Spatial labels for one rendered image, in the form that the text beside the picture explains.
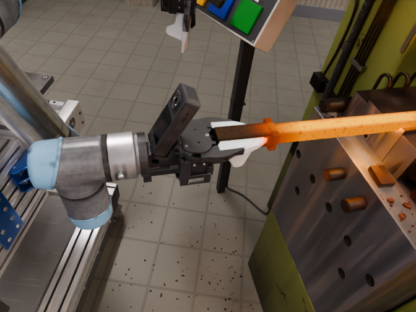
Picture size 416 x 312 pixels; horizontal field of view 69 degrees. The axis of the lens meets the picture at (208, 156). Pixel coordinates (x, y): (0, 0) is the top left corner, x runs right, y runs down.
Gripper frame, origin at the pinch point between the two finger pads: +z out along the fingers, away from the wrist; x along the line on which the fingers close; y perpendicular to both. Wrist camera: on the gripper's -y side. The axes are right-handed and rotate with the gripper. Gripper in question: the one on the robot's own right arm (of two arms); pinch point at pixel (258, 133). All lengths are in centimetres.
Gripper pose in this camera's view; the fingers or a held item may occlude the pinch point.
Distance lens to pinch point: 52.2
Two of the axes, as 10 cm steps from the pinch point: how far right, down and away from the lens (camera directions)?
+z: 9.7, -1.1, 2.2
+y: -0.9, 6.7, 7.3
